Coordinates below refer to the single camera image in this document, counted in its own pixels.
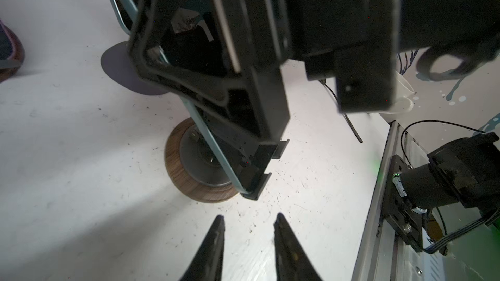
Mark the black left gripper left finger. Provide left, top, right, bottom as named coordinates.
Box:
left=180, top=215, right=225, bottom=281

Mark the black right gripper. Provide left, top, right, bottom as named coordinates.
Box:
left=128, top=0, right=403, bottom=200

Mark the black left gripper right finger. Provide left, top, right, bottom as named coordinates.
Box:
left=274, top=213, right=321, bottom=281

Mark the green phone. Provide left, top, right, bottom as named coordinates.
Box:
left=109, top=0, right=251, bottom=196

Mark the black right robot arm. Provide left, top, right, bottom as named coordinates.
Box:
left=128, top=0, right=499, bottom=200

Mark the round wooden phone stand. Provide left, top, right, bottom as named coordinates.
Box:
left=163, top=118, right=290, bottom=204

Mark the dark metal spoon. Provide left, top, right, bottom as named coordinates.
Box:
left=319, top=79, right=363, bottom=143

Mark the white mug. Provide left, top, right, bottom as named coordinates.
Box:
left=380, top=71, right=415, bottom=115

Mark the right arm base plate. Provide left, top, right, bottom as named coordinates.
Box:
left=382, top=155, right=432, bottom=252

